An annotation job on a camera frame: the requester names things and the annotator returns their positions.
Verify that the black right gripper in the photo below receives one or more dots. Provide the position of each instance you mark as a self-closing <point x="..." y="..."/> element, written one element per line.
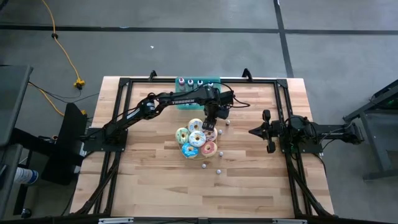
<point x="275" y="130"/>

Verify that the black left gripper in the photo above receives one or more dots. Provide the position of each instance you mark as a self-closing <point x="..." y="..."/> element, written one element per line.
<point x="219" y="105"/>

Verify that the large blue food coloring bottle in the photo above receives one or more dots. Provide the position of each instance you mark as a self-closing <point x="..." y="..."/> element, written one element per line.
<point x="210" y="84"/>

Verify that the large black food coloring bottle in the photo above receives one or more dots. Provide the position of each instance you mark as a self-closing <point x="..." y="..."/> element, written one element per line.
<point x="200" y="82"/>

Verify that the large purple food coloring bottle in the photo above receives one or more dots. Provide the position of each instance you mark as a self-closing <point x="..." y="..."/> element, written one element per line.
<point x="190" y="82"/>

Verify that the large red food coloring bottle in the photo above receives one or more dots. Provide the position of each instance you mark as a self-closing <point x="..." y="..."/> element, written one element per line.
<point x="181" y="82"/>

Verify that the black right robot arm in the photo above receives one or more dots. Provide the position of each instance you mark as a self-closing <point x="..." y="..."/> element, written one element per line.
<point x="329" y="132"/>

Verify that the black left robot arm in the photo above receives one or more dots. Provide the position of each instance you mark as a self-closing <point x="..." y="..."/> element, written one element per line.
<point x="183" y="101"/>

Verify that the donut with purple stripes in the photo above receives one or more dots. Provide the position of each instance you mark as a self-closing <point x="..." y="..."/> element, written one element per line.
<point x="214" y="136"/>

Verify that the white donut with blue stripes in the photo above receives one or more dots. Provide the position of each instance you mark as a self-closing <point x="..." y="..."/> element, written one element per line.
<point x="191" y="124"/>

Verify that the white donut with blue patches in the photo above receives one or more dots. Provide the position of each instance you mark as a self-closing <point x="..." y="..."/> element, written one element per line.
<point x="192" y="141"/>

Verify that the pink frosted donut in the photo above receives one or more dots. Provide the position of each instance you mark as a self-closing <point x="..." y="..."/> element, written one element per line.
<point x="205" y="153"/>

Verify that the teal plastic tray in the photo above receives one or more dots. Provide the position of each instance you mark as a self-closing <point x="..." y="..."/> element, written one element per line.
<point x="186" y="107"/>

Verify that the green donut with black stripes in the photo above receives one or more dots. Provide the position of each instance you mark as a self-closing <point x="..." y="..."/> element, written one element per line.
<point x="178" y="137"/>

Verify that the plate of colourful donuts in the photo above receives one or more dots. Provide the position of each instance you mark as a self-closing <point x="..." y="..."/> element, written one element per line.
<point x="199" y="158"/>

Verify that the blue frosted donut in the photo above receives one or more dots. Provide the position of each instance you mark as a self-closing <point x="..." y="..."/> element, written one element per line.
<point x="185" y="152"/>

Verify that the black control box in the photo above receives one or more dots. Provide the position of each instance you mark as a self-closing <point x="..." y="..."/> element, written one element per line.
<point x="71" y="140"/>

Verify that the white and blue can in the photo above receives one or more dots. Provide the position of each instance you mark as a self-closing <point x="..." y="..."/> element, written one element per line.
<point x="26" y="176"/>

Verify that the grey side desk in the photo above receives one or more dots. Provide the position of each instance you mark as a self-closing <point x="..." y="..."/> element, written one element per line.
<point x="12" y="102"/>

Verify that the black caster wheel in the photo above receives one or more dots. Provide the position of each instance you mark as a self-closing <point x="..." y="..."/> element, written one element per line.
<point x="26" y="213"/>

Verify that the black aluminium table frame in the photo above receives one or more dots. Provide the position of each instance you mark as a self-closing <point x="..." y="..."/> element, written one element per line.
<point x="255" y="80"/>

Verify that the black frame clamp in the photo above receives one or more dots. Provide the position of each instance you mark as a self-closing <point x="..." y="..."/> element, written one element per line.
<point x="152" y="74"/>
<point x="247" y="74"/>

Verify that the silver metal bracket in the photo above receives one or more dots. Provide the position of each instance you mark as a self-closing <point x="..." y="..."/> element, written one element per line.
<point x="115" y="220"/>
<point x="289" y="221"/>

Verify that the dark metal table frame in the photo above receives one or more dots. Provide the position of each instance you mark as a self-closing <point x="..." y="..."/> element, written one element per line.
<point x="377" y="146"/>

